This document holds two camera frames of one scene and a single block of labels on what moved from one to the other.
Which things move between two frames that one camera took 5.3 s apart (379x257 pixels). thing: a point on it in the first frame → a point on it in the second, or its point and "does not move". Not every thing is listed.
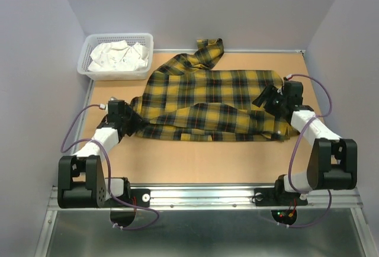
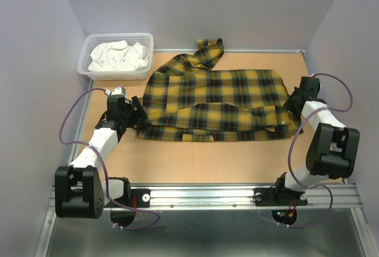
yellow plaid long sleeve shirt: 185,99 does not move
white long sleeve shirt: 118,55 does not move
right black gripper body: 280,100 → 290,103
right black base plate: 277,196 does not move
